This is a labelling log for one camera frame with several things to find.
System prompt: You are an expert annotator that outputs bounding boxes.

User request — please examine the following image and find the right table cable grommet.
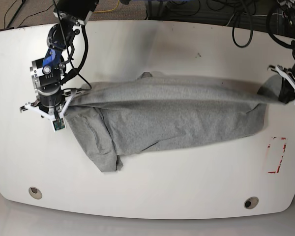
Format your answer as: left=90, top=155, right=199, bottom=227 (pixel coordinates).
left=244, top=197, right=259, bottom=209

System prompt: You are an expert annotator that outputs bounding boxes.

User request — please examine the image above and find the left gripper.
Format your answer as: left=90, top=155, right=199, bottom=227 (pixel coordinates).
left=267, top=65, right=295, bottom=105

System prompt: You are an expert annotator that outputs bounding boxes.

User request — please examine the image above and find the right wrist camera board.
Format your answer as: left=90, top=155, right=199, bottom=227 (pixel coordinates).
left=52, top=118, right=66, bottom=132

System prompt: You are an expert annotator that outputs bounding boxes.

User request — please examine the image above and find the table cable grommet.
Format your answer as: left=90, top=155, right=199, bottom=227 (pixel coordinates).
left=29, top=187, right=42, bottom=200
left=244, top=197, right=259, bottom=209

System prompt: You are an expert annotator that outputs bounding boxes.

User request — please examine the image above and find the yellow cable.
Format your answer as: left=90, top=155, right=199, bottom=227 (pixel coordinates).
left=94, top=0, right=120, bottom=13

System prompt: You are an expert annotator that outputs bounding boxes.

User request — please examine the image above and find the grey t-shirt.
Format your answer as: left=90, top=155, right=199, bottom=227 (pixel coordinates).
left=65, top=74, right=281, bottom=172

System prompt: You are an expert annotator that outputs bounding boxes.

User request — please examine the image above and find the left table cable grommet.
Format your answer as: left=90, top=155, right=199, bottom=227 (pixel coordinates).
left=29, top=187, right=42, bottom=200

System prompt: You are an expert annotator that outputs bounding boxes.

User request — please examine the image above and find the red tape marking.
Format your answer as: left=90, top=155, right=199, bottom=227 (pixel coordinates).
left=265, top=137, right=287, bottom=174

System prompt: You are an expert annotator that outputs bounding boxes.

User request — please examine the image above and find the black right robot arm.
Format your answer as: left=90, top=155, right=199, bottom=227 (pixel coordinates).
left=20, top=0, right=99, bottom=122

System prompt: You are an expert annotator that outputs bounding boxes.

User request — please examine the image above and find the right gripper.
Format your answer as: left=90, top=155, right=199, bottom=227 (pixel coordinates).
left=20, top=88, right=86, bottom=121

